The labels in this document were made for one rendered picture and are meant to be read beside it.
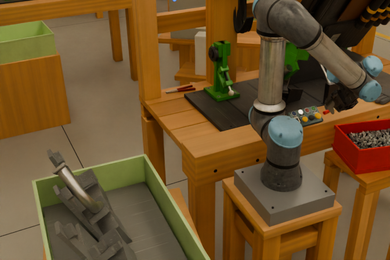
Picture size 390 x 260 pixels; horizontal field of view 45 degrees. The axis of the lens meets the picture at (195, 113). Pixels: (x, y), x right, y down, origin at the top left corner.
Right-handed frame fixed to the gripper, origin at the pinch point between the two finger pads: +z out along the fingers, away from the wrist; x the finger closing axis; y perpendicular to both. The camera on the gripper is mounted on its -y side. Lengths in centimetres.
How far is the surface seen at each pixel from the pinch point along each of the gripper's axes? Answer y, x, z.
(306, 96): -17.3, 11.5, 24.4
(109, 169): -1, -95, 8
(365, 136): 17.2, 11.6, 1.7
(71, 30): -337, -22, 357
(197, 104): -31, -40, 34
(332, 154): 17.5, 0.1, 12.3
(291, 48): -34.7, 2.3, 5.2
